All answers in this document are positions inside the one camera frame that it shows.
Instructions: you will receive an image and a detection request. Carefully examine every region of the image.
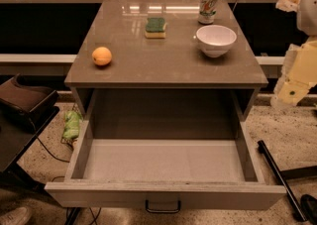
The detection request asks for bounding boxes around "white shoe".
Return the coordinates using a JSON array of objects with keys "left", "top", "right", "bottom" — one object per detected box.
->
[{"left": 0, "top": 207, "right": 32, "bottom": 225}]

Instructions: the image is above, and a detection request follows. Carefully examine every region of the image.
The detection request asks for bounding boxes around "orange fruit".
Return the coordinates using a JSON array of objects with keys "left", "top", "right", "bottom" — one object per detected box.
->
[{"left": 92, "top": 47, "right": 112, "bottom": 66}]

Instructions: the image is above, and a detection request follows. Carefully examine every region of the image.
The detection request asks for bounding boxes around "green yellow sponge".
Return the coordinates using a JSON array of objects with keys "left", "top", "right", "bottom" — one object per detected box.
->
[{"left": 145, "top": 17, "right": 166, "bottom": 39}]

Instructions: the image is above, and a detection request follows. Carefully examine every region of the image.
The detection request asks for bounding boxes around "dark brown chair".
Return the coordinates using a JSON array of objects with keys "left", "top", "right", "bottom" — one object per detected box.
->
[{"left": 0, "top": 74, "right": 59, "bottom": 195}]

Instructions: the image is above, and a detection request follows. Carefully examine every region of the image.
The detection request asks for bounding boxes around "grey cabinet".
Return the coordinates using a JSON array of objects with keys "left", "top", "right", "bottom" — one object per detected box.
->
[{"left": 65, "top": 0, "right": 267, "bottom": 140}]

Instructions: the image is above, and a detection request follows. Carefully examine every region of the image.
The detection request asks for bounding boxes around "black drawer handle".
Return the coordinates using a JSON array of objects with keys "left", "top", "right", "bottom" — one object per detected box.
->
[{"left": 145, "top": 200, "right": 181, "bottom": 214}]

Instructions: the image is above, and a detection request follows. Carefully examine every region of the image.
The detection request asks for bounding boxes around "white bowl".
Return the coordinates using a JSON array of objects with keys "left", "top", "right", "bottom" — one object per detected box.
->
[{"left": 196, "top": 25, "right": 237, "bottom": 57}]

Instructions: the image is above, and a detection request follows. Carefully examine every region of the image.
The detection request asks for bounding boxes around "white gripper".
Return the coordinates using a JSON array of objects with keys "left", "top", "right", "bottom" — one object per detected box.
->
[{"left": 270, "top": 0, "right": 317, "bottom": 107}]

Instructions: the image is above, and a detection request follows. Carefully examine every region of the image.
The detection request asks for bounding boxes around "soda can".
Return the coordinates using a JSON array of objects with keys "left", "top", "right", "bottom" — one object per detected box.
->
[{"left": 198, "top": 0, "right": 217, "bottom": 25}]

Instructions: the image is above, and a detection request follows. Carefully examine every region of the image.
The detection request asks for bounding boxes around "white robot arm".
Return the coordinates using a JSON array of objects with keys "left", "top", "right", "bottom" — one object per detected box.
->
[{"left": 270, "top": 0, "right": 317, "bottom": 108}]

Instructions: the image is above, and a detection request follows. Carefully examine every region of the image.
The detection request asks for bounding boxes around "open top drawer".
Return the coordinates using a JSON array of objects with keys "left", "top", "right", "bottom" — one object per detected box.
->
[{"left": 44, "top": 89, "right": 287, "bottom": 211}]

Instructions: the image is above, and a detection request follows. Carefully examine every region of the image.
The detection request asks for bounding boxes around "green chip bag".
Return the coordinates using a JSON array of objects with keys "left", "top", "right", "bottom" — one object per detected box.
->
[{"left": 62, "top": 111, "right": 82, "bottom": 140}]

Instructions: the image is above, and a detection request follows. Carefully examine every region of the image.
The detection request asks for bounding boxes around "black floor bar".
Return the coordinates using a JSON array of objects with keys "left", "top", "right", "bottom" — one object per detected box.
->
[{"left": 258, "top": 140, "right": 307, "bottom": 222}]

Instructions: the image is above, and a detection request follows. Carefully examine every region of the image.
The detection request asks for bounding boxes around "black floor cable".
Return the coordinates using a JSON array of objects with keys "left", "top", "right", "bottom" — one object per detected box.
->
[{"left": 29, "top": 118, "right": 71, "bottom": 164}]

